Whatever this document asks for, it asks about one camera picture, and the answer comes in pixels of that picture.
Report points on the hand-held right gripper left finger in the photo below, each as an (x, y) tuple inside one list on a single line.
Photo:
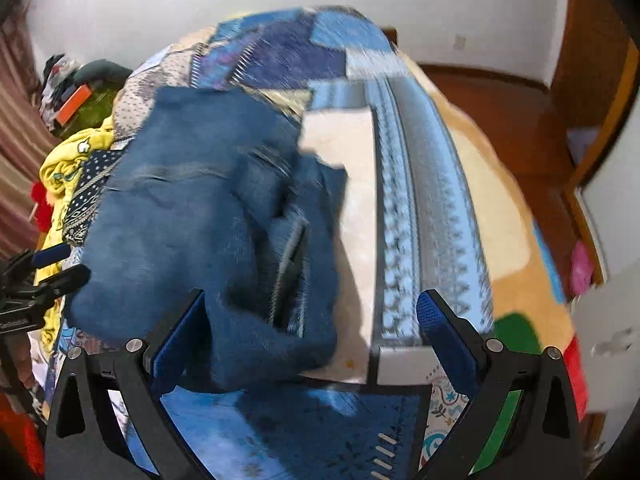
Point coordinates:
[(177, 340)]

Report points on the pile of mixed clothes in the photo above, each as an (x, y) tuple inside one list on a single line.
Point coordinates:
[(55, 80)]

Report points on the pink cloth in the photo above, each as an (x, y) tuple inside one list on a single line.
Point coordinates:
[(582, 266)]

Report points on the grey green stuffed cushion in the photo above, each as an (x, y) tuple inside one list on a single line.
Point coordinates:
[(97, 70)]

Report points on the striped brown curtain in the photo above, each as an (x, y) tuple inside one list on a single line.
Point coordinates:
[(17, 125)]

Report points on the yellow printed blanket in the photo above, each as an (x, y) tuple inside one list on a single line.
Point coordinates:
[(62, 170)]

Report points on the blue denim jacket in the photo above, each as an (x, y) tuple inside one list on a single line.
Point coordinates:
[(200, 220)]

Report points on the navy dotted cloth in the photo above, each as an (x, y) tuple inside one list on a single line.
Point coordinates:
[(87, 195)]

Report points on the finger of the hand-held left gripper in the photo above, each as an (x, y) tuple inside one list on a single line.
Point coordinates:
[(67, 279), (50, 255)]

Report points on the red fluffy cloth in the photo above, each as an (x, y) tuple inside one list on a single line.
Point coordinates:
[(40, 205)]

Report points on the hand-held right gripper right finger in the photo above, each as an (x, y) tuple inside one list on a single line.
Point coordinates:
[(445, 340)]

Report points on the orange box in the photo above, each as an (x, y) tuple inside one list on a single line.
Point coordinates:
[(72, 105)]

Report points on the white heart print sliding door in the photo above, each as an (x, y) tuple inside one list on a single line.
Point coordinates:
[(612, 200)]

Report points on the green patterned cloth cover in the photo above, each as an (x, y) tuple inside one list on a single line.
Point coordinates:
[(90, 110)]

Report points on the wooden door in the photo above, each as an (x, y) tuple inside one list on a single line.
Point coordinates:
[(600, 60)]

